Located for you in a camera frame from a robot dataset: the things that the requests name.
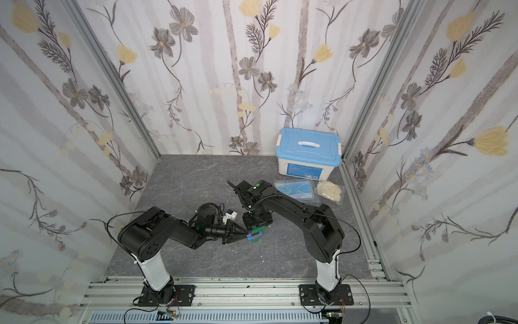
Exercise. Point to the white slotted cable duct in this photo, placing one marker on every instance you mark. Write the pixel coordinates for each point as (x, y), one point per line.
(208, 316)

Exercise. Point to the dark green long lego brick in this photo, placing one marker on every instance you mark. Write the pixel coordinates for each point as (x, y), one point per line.
(256, 230)

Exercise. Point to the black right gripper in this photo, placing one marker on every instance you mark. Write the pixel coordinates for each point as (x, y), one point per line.
(256, 221)

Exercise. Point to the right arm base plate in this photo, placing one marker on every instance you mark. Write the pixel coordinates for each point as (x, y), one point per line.
(314, 295)

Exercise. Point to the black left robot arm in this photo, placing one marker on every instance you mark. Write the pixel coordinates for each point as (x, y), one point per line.
(144, 237)

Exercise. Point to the blue lego brick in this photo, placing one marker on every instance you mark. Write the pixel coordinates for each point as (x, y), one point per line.
(254, 240)

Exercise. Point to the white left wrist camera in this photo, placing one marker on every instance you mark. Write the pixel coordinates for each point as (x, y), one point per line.
(229, 215)

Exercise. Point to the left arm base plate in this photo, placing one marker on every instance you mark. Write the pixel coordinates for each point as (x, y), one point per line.
(181, 295)

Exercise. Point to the blue lidded storage box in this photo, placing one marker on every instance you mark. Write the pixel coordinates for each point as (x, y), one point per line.
(307, 154)

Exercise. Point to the aluminium rail frame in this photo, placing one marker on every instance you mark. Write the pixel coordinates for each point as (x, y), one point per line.
(374, 301)

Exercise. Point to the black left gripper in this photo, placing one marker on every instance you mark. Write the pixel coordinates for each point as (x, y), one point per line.
(225, 232)

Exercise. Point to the bagged cream cloth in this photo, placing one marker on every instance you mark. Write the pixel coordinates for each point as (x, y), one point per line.
(330, 191)

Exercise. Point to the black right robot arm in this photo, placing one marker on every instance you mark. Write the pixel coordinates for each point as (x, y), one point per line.
(321, 230)

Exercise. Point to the bagged blue face masks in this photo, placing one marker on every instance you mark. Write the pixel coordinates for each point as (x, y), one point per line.
(300, 190)

